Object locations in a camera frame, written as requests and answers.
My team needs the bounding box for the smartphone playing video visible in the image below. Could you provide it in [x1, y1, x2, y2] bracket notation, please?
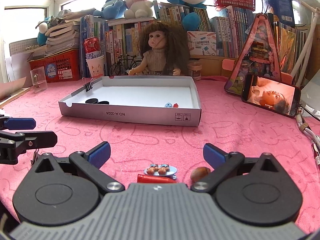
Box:
[241, 74, 301, 118]

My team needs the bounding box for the small brown jar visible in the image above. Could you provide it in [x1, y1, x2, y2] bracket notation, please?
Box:
[188, 61, 202, 81]

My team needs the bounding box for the white shallow cardboard box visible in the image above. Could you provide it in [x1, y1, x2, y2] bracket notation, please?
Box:
[59, 75, 201, 127]

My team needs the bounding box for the pink white plush bunny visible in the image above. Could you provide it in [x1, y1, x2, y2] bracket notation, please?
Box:
[124, 0, 153, 19]

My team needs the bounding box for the blue cardboard package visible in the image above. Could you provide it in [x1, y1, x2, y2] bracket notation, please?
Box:
[263, 0, 295, 27]

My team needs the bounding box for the pink triangular toy house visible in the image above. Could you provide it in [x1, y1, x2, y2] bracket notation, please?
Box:
[224, 14, 293, 95]

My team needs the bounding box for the brown haired doll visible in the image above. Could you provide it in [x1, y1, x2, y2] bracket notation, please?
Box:
[128, 21, 190, 76]

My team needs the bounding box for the red toy cone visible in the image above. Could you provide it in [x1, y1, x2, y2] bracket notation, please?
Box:
[137, 174, 176, 184]

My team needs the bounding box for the row of upright books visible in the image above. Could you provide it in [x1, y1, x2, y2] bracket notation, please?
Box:
[80, 4, 308, 73]

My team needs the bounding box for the red Budweiser can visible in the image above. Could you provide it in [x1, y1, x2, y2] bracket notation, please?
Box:
[84, 37, 102, 60]

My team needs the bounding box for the black round cap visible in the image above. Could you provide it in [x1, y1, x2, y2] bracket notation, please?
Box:
[98, 101, 110, 105]
[85, 98, 99, 104]

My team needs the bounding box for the white paper cat cup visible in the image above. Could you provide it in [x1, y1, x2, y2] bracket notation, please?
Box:
[86, 56, 104, 79]

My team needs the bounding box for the blue plate toy food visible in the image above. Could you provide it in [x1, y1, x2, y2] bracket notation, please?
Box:
[144, 164, 177, 180]

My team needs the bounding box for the black miniature bicycle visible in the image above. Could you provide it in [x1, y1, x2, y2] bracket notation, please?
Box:
[109, 55, 142, 76]

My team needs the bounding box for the brown acorn nut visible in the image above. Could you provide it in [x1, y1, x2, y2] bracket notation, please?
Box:
[190, 166, 211, 183]

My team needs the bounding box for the white pipe frame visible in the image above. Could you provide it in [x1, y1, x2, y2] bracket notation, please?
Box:
[291, 1, 319, 87]

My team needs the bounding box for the black binder clip on rim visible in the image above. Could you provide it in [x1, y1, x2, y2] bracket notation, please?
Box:
[82, 77, 94, 92]

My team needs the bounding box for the blue plush dolphin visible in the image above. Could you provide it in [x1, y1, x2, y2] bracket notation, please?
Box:
[93, 0, 127, 20]

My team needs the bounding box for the clear acrylic stand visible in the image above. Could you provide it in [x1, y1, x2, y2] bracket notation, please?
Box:
[30, 67, 48, 93]

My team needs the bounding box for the white charging cable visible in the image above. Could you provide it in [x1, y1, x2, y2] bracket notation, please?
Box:
[295, 113, 320, 173]

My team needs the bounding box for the red plastic crate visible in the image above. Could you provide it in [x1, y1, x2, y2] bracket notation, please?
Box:
[29, 49, 80, 83]

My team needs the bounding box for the stack of grey books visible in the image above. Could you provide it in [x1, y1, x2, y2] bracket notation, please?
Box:
[44, 10, 80, 56]

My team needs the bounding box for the white illustrated box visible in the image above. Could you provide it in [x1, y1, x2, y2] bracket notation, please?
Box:
[187, 31, 217, 56]

